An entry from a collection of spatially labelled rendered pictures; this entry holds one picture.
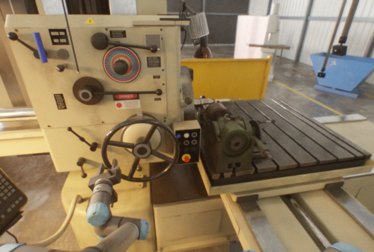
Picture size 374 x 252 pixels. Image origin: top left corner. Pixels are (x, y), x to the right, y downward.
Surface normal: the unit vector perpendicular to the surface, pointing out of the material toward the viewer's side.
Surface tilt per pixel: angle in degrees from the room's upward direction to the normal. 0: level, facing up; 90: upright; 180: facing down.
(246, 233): 0
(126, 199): 0
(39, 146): 90
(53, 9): 90
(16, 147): 90
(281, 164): 0
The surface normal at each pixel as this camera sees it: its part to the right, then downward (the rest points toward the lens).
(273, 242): 0.01, -0.88
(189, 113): 0.18, 0.32
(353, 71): -0.77, 0.29
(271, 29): -0.43, 0.42
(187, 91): 0.15, -0.20
